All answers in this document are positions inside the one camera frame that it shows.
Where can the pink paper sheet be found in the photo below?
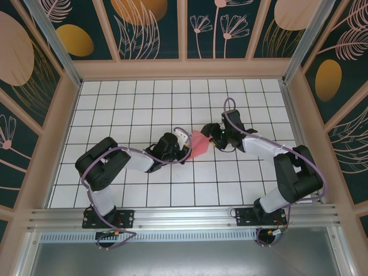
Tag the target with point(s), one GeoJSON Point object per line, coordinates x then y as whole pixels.
{"type": "Point", "coordinates": [198, 146]}

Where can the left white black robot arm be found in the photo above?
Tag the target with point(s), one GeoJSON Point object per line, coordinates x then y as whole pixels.
{"type": "Point", "coordinates": [100, 166]}

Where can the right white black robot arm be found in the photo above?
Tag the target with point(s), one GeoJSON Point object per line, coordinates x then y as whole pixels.
{"type": "Point", "coordinates": [299, 178]}

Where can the grey metal sheet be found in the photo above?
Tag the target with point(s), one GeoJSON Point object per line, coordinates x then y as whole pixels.
{"type": "Point", "coordinates": [184, 258]}

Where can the aluminium mounting rail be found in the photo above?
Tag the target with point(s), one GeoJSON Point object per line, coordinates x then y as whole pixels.
{"type": "Point", "coordinates": [184, 215]}

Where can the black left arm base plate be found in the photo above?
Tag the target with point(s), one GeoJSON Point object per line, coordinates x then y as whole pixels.
{"type": "Point", "coordinates": [126, 218]}

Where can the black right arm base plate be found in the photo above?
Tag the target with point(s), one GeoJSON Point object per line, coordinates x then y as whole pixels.
{"type": "Point", "coordinates": [244, 217]}

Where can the aluminium side rail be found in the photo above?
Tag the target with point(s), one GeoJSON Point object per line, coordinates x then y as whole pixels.
{"type": "Point", "coordinates": [291, 109]}

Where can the aluminium corner post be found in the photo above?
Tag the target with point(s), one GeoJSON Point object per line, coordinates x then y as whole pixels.
{"type": "Point", "coordinates": [307, 43]}
{"type": "Point", "coordinates": [55, 43]}

